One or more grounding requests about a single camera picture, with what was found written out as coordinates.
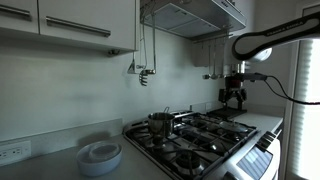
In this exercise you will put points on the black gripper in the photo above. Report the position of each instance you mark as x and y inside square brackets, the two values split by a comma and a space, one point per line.
[233, 83]

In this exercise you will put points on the glass lid with knob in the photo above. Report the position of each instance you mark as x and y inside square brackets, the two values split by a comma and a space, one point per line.
[233, 127]

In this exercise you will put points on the stainless steel pot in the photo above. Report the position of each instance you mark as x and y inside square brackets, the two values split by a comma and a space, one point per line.
[161, 126]

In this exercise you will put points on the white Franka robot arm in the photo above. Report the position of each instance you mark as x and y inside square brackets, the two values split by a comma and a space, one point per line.
[260, 55]

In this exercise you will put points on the small hanging ladle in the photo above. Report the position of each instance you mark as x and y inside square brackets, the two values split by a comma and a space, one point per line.
[206, 76]
[221, 75]
[214, 76]

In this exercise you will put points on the steel range knob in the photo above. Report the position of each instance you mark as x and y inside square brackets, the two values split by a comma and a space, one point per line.
[263, 142]
[270, 136]
[228, 176]

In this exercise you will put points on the stainless steel gas range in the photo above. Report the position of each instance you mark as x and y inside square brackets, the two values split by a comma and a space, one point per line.
[253, 163]

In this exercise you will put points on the white window blind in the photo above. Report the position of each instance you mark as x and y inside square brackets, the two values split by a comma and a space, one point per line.
[308, 140]

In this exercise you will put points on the stainless steel range hood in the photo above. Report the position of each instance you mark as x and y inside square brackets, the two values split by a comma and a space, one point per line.
[196, 18]

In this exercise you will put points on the hanging steel utensil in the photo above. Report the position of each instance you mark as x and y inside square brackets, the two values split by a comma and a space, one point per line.
[154, 50]

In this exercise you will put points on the hanging steel spatula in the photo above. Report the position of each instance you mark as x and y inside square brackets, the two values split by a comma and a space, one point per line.
[132, 69]

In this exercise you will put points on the small under-cabinet fixture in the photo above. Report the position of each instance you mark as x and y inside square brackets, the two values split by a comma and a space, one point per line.
[113, 52]

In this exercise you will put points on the light blue bowl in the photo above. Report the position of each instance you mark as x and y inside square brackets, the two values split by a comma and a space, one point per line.
[100, 166]

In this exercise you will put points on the white upper cabinet door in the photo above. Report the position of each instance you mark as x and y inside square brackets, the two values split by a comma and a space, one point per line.
[86, 13]
[16, 25]

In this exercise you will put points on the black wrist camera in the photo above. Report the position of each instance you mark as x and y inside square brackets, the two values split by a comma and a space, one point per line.
[253, 77]

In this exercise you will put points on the white wall outlet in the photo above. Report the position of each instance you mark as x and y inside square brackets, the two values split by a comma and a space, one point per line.
[13, 153]

